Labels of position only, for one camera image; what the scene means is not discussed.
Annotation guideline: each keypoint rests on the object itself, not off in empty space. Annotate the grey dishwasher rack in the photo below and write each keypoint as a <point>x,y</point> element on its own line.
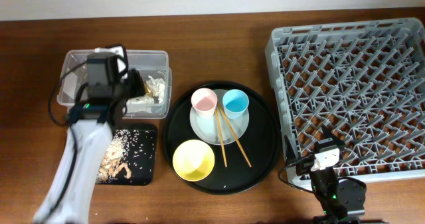
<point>362,80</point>

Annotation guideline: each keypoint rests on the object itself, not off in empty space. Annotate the yellow bowl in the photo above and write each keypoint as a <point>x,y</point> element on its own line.
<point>193,160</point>

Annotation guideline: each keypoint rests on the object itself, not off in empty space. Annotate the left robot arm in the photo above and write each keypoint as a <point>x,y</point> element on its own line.
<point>98,107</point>

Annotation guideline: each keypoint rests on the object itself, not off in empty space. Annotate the clear plastic bin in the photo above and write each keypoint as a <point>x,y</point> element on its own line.
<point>147,63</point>

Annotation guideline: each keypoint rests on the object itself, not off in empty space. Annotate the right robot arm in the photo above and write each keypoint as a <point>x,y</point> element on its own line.
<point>342,198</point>

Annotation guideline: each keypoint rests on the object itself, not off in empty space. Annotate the grey round plate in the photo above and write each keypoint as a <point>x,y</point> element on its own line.
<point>206,128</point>

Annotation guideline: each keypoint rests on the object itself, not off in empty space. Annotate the food scraps and rice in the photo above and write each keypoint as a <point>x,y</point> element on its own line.
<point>116,157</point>

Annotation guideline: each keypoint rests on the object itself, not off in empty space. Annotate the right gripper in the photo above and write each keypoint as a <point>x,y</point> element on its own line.
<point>327,134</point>

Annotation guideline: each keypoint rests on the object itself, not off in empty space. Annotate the round black tray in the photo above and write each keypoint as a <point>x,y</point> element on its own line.
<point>261,142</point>

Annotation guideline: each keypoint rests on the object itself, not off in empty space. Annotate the gold foil wrapper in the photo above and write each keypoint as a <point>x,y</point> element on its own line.
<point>148,91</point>

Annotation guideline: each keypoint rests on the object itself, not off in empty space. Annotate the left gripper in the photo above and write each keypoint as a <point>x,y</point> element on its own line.
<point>133,76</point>

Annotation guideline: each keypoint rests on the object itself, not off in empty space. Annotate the blue cup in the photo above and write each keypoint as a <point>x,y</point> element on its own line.
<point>235,103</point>

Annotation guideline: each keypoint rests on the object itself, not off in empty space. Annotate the black rectangular tray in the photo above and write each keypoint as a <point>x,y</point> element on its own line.
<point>142,164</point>

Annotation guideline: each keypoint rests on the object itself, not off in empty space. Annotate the white napkin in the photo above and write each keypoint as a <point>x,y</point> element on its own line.
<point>157,85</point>

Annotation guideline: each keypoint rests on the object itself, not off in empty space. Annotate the pink cup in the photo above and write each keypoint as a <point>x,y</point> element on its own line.
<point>204,101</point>

